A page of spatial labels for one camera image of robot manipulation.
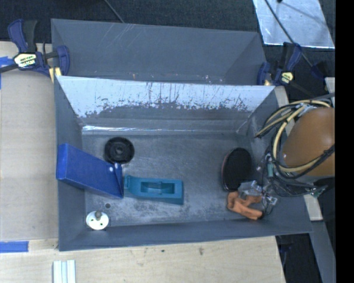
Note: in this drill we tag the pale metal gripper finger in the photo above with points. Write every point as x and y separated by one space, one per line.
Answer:
270 202
249 188

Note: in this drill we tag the orange cloth toy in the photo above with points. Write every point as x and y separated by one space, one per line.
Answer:
243 206

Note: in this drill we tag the black oval paddle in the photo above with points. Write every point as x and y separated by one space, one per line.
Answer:
237 168

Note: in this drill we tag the grey metal bin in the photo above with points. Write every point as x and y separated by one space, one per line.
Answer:
171 158

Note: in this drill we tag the teal tape dispenser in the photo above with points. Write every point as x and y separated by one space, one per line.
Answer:
159 190

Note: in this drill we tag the black round wheel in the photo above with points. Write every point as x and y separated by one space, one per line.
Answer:
119 150

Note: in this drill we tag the white round knob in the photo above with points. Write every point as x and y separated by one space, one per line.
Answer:
97 220

